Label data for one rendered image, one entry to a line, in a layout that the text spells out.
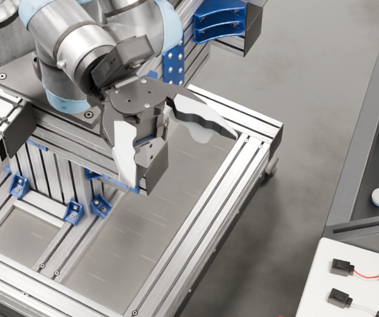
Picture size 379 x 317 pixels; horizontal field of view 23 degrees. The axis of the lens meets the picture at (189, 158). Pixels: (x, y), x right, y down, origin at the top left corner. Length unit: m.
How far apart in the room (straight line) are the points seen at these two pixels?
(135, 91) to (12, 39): 0.46
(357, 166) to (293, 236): 1.04
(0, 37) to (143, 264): 1.06
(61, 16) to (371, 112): 0.78
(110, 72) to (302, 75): 2.05
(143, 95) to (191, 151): 1.52
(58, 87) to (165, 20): 0.19
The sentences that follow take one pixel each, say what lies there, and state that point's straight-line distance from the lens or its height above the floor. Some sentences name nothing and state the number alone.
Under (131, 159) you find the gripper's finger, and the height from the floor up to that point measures 1.47.
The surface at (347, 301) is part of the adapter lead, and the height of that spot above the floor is 0.99.
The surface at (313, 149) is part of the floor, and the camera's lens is 2.93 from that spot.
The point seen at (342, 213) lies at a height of 0.95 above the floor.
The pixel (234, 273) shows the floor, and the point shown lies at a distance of 2.66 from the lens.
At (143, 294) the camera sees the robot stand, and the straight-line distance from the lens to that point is 2.37.
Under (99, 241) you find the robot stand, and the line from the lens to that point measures 2.48.
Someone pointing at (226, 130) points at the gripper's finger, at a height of 1.45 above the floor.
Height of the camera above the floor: 2.33
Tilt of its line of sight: 54 degrees down
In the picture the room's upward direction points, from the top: straight up
